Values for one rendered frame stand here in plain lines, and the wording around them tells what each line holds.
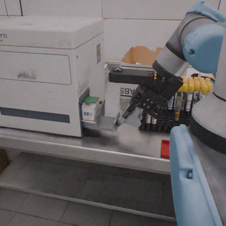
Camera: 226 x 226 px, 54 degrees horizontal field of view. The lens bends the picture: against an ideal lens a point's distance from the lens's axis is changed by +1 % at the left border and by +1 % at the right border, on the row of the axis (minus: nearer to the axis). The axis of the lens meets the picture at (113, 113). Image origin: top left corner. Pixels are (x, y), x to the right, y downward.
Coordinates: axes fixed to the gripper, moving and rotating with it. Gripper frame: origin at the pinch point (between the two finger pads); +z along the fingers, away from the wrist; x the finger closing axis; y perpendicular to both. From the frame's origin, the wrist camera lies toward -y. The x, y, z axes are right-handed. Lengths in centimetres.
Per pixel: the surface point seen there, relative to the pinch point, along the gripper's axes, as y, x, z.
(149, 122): 8.4, 4.8, -2.6
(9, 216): -18, 22, 117
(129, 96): 0.7, 24.9, 3.2
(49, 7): -55, 59, 2
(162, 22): -3, 59, -21
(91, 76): -13.7, 7.2, -3.7
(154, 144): 11.7, -2.5, -1.2
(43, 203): -4, 36, 109
